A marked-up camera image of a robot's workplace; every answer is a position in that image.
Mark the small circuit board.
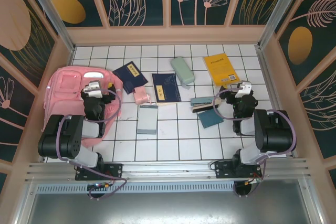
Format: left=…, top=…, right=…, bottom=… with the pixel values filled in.
left=244, top=177, right=263, bottom=185
left=88, top=182, right=112, bottom=190

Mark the pale green pencil case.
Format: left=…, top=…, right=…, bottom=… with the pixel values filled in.
left=170, top=56, right=196, bottom=90

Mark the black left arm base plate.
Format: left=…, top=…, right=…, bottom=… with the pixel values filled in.
left=75, top=163, right=123, bottom=182

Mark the grey notebook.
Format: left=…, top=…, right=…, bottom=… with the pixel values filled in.
left=136, top=104, right=159, bottom=135

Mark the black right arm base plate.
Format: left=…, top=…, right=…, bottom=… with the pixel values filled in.
left=214, top=160, right=263, bottom=180

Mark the slotted grey cable duct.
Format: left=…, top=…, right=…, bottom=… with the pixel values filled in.
left=35, top=183, right=302, bottom=195

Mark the dark blue book white drawing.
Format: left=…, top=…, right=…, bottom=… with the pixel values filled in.
left=151, top=72, right=182, bottom=106

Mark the small pink box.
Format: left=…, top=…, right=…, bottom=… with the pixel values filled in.
left=133, top=86, right=153, bottom=105

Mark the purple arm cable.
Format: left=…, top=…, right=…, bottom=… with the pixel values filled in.
left=56, top=89, right=129, bottom=200
left=213, top=89, right=297, bottom=199

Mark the small teal notebook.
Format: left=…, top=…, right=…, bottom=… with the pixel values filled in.
left=197, top=110, right=224, bottom=130

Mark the aluminium table side rail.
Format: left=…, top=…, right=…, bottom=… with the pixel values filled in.
left=39, top=47, right=77, bottom=162
left=255, top=45, right=297, bottom=159

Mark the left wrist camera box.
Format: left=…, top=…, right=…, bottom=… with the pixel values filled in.
left=87, top=81, right=103, bottom=98

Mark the aluminium corner post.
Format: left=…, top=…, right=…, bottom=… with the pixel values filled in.
left=22, top=0, right=76, bottom=53
left=257, top=0, right=308, bottom=50

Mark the grey metal sheet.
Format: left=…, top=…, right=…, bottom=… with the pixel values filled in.
left=15, top=194, right=323, bottom=224

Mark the dark blue book yellow label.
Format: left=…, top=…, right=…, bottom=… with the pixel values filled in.
left=112, top=61, right=148, bottom=95

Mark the aluminium mounting rail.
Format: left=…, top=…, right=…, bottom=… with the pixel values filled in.
left=25, top=157, right=313, bottom=183

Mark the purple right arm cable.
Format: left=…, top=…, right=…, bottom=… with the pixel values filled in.
left=213, top=89, right=297, bottom=199

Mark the blackboard eraser brush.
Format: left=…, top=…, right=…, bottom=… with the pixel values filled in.
left=190, top=95, right=215, bottom=114

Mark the pink backpack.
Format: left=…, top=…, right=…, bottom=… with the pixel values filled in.
left=41, top=67, right=124, bottom=148

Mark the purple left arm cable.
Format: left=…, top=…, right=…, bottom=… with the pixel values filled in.
left=56, top=89, right=129, bottom=200

